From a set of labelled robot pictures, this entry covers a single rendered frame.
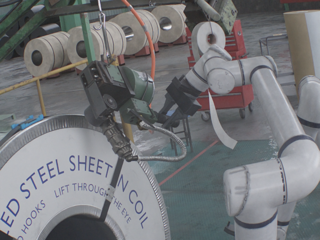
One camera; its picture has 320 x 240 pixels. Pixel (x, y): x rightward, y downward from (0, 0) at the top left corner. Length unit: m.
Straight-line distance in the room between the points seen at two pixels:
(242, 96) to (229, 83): 4.94
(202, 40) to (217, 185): 2.54
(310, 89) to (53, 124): 0.93
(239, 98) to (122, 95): 4.89
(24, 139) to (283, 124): 0.78
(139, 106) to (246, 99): 4.99
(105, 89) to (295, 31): 4.56
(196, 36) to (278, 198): 1.16
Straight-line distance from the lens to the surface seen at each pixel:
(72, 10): 2.51
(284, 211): 2.05
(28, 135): 1.64
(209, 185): 4.69
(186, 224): 4.01
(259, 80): 1.63
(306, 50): 6.11
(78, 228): 2.11
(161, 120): 1.89
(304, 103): 1.92
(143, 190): 2.11
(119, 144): 1.70
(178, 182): 4.91
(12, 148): 1.59
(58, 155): 1.74
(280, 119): 1.44
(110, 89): 1.76
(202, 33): 2.27
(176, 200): 4.49
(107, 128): 1.72
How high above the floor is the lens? 1.67
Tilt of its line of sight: 13 degrees down
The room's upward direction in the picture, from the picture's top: 11 degrees counter-clockwise
